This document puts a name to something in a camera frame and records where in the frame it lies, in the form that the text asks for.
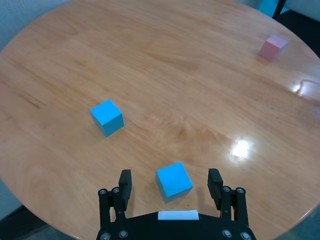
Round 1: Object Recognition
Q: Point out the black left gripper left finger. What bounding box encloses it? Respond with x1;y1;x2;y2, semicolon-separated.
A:
97;169;133;224

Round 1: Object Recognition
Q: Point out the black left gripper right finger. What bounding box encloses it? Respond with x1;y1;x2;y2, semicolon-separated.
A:
207;168;249;223

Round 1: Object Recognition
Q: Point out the blue cube block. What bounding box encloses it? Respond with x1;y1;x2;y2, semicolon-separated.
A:
155;161;194;204
89;99;125;138

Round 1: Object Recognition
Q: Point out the pink cube block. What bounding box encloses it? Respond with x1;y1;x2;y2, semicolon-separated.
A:
258;34;289;62

